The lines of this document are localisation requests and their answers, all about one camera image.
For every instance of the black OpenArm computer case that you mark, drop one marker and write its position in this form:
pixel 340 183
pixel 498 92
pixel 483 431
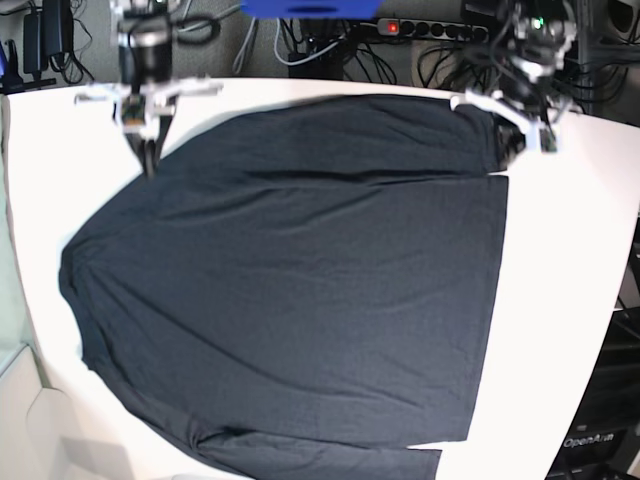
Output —
pixel 603 439

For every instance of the blue plastic bin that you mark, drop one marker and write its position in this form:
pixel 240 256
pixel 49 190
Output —
pixel 311 9

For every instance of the white power strip red switch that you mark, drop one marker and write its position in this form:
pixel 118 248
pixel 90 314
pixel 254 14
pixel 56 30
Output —
pixel 431 30

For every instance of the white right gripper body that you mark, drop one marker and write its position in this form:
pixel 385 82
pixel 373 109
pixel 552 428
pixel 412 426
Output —
pixel 142 109

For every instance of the black adapters on floor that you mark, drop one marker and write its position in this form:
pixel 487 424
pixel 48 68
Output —
pixel 47 37

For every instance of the dark navy T-shirt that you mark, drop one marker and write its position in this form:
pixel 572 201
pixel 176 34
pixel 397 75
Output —
pixel 302 293

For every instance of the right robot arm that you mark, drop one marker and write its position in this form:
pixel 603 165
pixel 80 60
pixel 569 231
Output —
pixel 144 33

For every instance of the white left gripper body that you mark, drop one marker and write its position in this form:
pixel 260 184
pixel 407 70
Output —
pixel 522 100

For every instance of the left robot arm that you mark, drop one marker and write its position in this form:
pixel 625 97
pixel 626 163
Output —
pixel 527 52

